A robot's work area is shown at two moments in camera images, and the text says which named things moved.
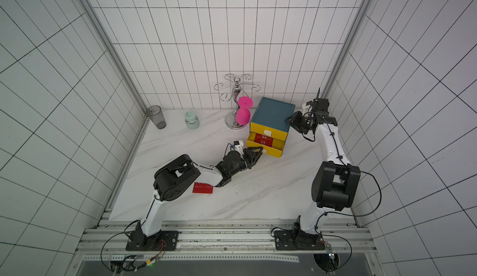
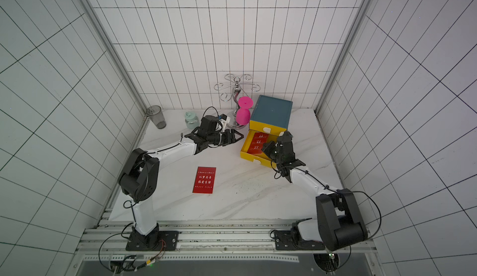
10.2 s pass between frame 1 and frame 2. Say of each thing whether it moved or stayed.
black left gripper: moved
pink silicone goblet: stayed
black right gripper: moved
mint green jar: stayed
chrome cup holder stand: stayed
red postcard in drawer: stayed
